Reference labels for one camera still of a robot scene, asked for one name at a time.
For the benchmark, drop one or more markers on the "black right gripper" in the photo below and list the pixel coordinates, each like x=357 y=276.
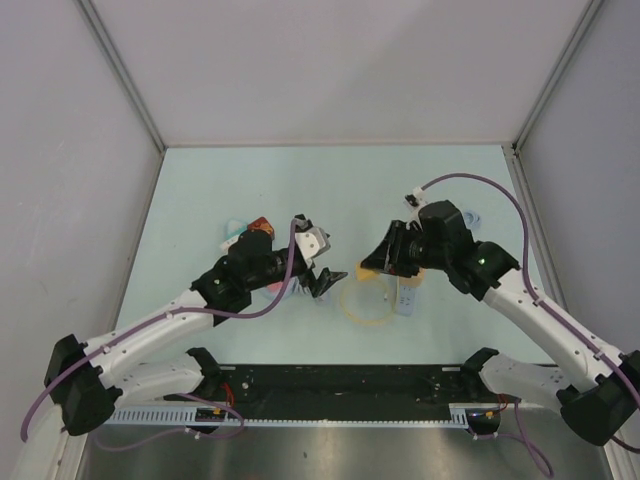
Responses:
x=388 y=257

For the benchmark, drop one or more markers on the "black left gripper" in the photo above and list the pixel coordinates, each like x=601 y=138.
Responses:
x=324 y=279

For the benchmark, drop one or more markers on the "yellow USB charger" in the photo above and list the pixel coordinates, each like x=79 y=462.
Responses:
x=363 y=275

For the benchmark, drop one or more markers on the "pink square plug adapter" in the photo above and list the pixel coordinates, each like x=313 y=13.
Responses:
x=274 y=288

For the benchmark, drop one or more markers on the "light blue rectangular power strip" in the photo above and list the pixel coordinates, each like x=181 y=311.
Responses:
x=406 y=289

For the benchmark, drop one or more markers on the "round light blue power strip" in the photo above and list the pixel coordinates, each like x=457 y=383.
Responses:
x=294 y=288

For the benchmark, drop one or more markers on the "dark red cube socket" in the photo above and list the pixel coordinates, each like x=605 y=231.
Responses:
x=262 y=224

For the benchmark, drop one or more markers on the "white square plug adapter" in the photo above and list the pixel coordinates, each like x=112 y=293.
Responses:
x=228 y=243

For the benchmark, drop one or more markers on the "teal triangular power strip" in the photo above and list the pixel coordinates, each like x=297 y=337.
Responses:
x=235 y=227

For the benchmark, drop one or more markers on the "beige cube socket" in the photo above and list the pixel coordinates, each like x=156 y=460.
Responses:
x=417 y=274

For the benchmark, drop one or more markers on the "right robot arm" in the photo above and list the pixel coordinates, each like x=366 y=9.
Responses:
x=591 y=384

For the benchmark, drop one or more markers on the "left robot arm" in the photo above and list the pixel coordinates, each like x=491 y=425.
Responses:
x=90 y=380

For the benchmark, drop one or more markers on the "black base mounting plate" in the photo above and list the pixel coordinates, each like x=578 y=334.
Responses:
x=347 y=391

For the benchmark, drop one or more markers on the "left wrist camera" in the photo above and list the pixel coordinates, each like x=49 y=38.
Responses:
x=311 y=241

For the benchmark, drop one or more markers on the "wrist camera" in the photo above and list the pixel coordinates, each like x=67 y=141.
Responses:
x=414 y=202
x=311 y=241

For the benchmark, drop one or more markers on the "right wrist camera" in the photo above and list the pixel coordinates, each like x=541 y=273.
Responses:
x=414 y=202

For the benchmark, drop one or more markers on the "white slotted cable duct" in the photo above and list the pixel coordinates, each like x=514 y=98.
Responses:
x=207 y=416

